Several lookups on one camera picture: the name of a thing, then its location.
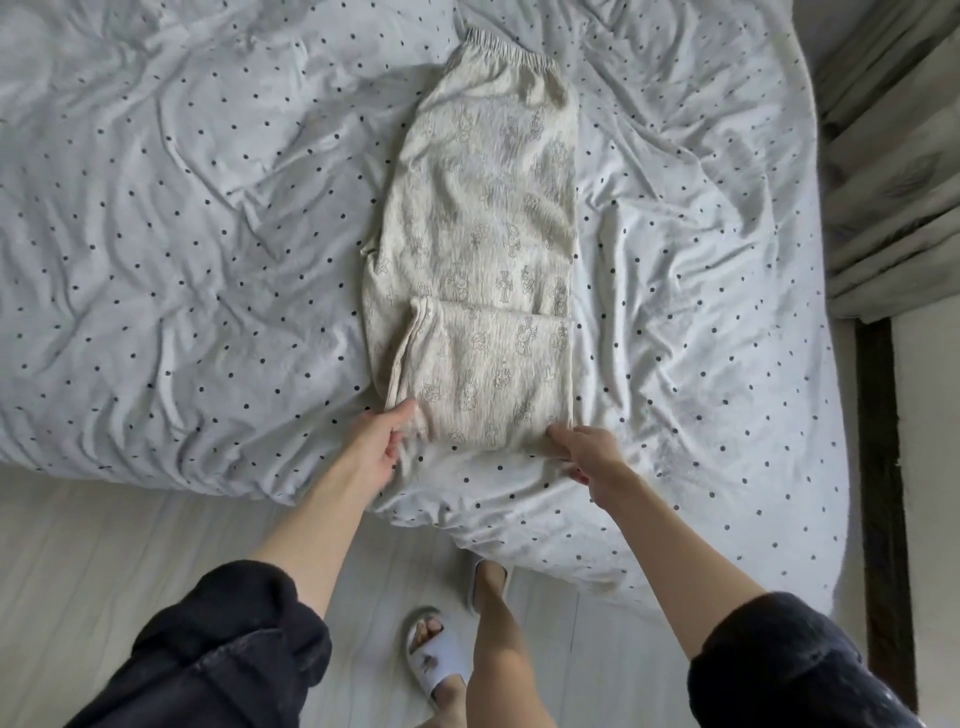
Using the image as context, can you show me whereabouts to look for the person's left hand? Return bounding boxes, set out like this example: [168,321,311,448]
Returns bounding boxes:
[333,397,425,497]

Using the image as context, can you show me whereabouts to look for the person's right hand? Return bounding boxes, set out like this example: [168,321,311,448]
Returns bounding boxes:
[543,423,644,509]

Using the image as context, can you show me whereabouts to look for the beige textured pajama pants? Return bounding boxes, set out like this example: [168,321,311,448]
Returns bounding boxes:
[360,22,584,455]

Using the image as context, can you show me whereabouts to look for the person's left forearm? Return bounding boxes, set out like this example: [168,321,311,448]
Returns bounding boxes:
[252,465,377,620]

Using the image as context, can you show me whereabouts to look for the person's right forearm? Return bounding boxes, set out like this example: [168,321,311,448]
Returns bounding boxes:
[597,477,767,662]

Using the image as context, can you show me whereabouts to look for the person's lower leg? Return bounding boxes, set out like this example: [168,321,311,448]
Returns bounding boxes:
[420,675,470,728]
[465,562,560,728]

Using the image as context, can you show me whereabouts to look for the person's black left sleeve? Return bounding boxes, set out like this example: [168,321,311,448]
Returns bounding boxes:
[67,559,335,728]

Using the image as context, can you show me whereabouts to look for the person's black sleeve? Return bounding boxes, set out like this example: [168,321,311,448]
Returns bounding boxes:
[67,559,335,728]
[687,589,924,728]

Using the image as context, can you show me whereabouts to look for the person's black right sleeve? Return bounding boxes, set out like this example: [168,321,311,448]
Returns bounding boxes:
[687,589,924,728]

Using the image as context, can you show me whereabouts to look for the white dotted bed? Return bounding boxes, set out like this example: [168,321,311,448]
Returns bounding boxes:
[0,0,854,617]

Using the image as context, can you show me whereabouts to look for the white slipper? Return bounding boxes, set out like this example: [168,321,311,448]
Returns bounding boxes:
[399,604,474,707]
[462,552,515,614]

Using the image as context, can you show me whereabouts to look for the striped beige curtain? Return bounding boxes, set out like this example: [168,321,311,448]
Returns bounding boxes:
[810,0,960,324]

